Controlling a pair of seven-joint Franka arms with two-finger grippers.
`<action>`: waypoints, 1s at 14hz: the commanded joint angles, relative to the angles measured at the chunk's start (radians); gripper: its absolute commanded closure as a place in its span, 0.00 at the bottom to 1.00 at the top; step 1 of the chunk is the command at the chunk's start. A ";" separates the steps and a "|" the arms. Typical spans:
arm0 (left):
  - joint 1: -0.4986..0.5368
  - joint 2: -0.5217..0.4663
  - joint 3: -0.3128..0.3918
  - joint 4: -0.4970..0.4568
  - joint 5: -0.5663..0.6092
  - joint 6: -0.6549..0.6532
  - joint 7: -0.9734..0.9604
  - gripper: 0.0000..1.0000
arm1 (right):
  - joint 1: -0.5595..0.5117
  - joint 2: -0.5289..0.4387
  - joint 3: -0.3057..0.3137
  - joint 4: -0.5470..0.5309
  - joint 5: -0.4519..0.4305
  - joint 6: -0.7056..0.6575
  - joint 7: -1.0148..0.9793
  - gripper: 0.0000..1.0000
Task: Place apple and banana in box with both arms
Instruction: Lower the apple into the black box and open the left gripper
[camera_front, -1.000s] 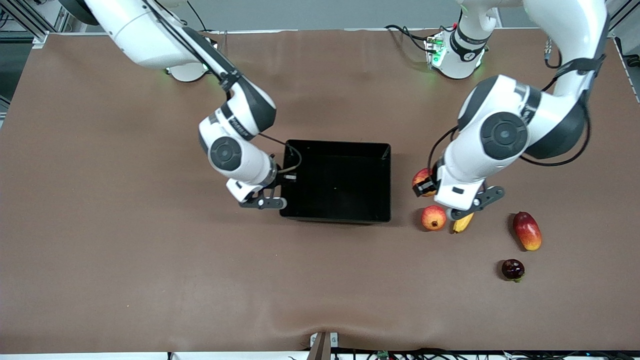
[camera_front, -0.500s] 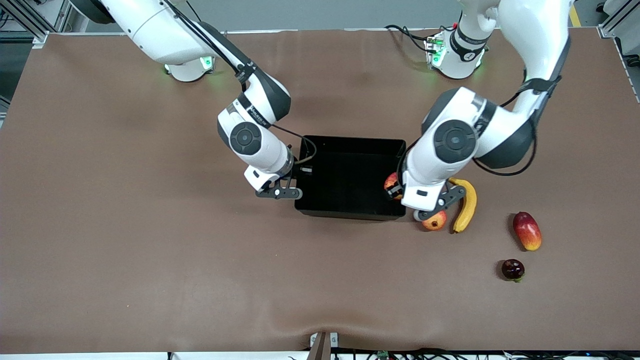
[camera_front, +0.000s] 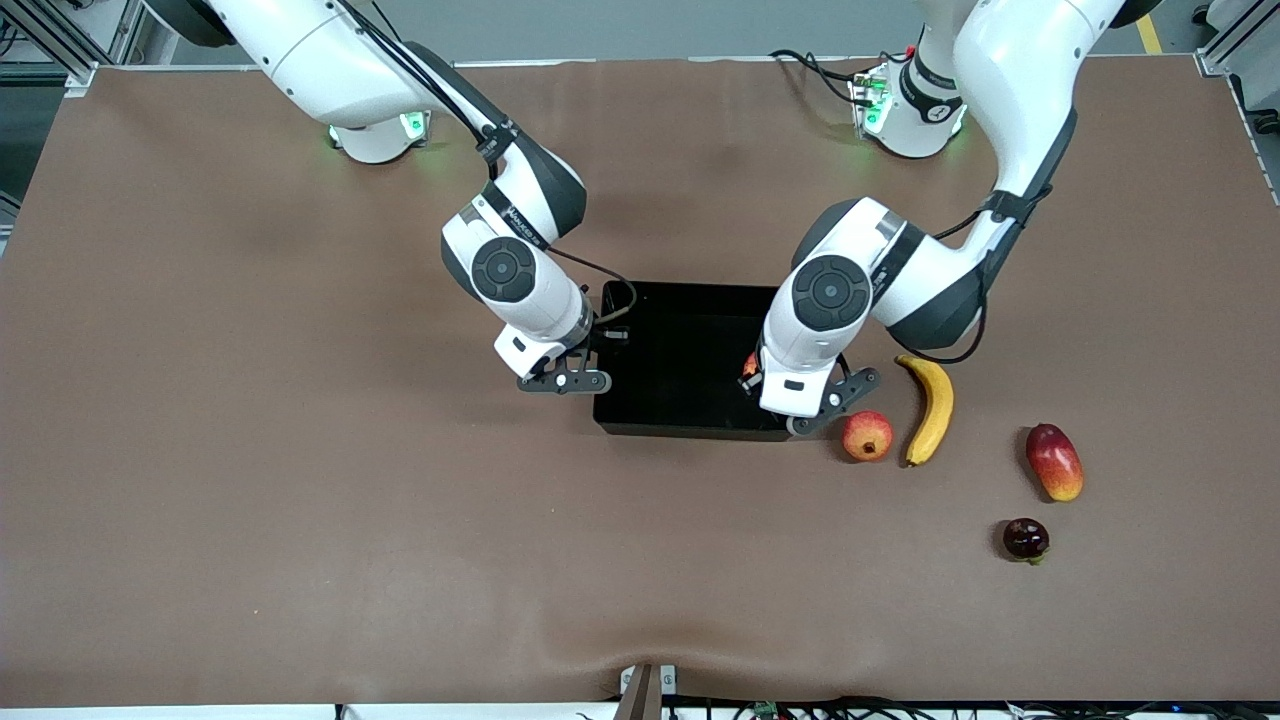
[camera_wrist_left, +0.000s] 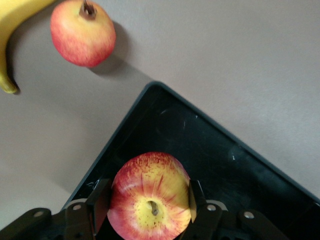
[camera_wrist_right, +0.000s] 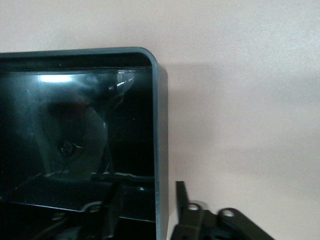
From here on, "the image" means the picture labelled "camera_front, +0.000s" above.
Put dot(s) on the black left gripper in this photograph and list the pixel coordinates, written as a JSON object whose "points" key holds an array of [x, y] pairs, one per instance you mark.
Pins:
{"points": [[781, 422]]}

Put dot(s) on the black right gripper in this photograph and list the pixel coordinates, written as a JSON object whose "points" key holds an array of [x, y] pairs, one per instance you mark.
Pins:
{"points": [[598, 336]]}

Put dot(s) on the red yellow apple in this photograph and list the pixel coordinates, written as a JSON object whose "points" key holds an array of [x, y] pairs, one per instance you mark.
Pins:
{"points": [[750, 365]]}

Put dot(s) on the yellow banana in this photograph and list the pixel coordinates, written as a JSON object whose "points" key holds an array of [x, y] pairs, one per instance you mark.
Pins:
{"points": [[938, 400]]}

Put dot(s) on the black plastic box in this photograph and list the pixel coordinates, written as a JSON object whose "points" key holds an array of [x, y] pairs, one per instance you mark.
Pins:
{"points": [[680, 400]]}

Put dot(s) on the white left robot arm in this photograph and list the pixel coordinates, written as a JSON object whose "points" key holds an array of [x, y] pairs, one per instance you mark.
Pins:
{"points": [[1020, 80]]}

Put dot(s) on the red pomegranate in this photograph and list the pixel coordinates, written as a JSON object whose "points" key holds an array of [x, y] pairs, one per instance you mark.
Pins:
{"points": [[867, 436]]}

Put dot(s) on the red yellow mango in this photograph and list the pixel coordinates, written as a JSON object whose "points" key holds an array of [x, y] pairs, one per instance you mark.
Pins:
{"points": [[1055, 462]]}

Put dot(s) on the dark purple mangosteen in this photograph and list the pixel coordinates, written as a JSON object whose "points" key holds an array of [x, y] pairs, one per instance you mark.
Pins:
{"points": [[1025, 538]]}

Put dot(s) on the brown table mat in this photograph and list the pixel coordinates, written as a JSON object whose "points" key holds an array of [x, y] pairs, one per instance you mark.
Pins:
{"points": [[300, 500]]}

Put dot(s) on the small green circuit board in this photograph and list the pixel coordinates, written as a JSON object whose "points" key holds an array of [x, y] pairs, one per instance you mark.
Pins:
{"points": [[766, 709]]}

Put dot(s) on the grey metal camera bracket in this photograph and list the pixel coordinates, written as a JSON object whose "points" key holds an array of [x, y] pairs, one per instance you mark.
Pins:
{"points": [[645, 695]]}

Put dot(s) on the aluminium frame profile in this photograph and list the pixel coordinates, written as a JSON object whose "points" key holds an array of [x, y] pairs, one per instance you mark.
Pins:
{"points": [[1215, 60], [80, 72]]}

